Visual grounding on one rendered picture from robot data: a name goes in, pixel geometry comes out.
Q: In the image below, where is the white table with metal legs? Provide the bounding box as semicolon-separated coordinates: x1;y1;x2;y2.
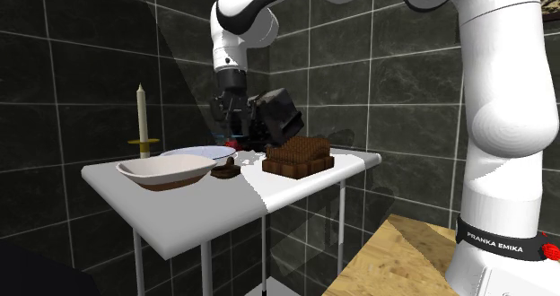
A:
80;147;382;296

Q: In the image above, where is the cream candle in yellow holder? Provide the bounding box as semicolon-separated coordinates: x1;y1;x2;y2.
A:
127;83;162;160

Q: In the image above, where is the white plate with blue rim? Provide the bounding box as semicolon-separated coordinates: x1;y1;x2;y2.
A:
159;145;239;168

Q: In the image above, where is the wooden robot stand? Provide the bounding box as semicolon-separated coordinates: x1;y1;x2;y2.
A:
321;213;460;296

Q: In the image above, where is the small dark brown object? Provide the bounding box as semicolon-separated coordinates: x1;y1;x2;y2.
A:
210;156;242;180

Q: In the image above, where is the black box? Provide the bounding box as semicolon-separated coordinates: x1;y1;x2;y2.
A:
248;87;305;152

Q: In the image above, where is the white bowl with brown base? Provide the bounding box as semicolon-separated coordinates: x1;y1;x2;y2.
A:
115;153;219;193

